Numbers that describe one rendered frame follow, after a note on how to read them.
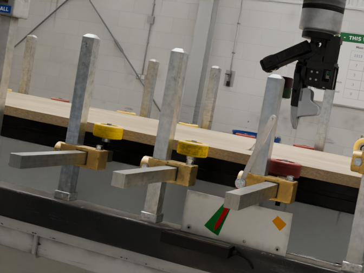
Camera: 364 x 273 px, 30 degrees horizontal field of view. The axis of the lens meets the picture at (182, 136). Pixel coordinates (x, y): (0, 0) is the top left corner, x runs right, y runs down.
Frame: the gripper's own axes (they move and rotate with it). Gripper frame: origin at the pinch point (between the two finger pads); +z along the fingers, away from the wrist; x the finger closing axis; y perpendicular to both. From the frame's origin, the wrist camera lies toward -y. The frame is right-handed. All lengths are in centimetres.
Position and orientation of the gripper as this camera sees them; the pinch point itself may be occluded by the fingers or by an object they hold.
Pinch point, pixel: (292, 122)
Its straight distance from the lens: 151.1
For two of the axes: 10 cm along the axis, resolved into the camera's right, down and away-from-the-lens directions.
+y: 9.2, 1.8, -3.5
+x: 3.6, 0.0, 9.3
